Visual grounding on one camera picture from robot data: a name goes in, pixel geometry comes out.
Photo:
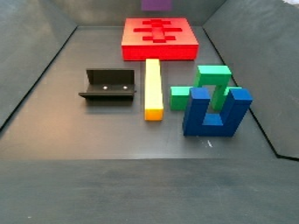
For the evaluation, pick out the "purple U-shaped block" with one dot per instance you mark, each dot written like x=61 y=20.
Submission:
x=156 y=5

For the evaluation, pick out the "black angled fixture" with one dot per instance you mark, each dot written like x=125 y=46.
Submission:
x=109 y=82

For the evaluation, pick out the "red slotted board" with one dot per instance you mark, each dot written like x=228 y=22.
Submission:
x=160 y=38

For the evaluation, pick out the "yellow long bar block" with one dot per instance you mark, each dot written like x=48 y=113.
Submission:
x=153 y=102

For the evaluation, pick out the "blue U-shaped block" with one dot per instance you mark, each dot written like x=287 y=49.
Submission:
x=201 y=124

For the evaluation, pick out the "green U-shaped block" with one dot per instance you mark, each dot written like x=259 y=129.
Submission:
x=208 y=76

